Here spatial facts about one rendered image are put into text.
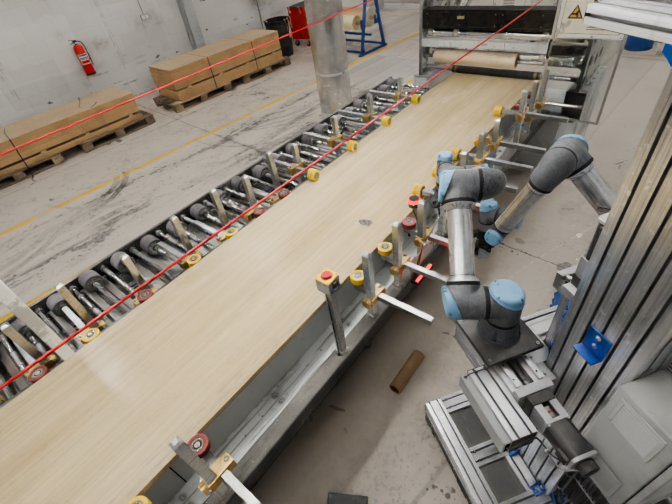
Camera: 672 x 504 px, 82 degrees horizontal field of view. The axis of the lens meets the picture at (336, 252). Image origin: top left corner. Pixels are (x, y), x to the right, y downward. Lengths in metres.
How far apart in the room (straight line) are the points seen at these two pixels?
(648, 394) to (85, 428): 1.90
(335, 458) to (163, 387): 1.08
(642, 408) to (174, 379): 1.61
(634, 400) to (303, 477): 1.69
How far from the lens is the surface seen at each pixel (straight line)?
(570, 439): 1.49
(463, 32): 4.28
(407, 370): 2.56
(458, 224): 1.42
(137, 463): 1.73
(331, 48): 5.66
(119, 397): 1.92
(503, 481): 2.22
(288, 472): 2.47
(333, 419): 2.53
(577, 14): 3.91
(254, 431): 1.91
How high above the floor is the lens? 2.28
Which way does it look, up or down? 42 degrees down
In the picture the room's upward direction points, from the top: 10 degrees counter-clockwise
